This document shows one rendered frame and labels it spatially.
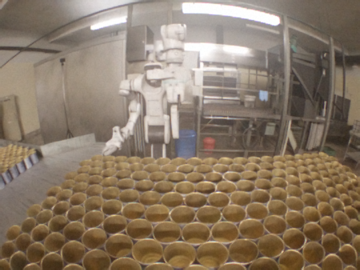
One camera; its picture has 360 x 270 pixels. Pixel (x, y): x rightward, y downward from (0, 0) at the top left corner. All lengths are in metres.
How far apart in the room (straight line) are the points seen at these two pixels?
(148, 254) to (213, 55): 2.62
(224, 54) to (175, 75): 2.25
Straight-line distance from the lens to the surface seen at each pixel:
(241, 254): 0.45
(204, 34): 8.30
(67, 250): 0.45
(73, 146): 1.32
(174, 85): 0.49
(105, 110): 2.64
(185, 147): 2.84
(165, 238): 0.46
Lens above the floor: 1.52
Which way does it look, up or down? 19 degrees down
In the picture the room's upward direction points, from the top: 1 degrees clockwise
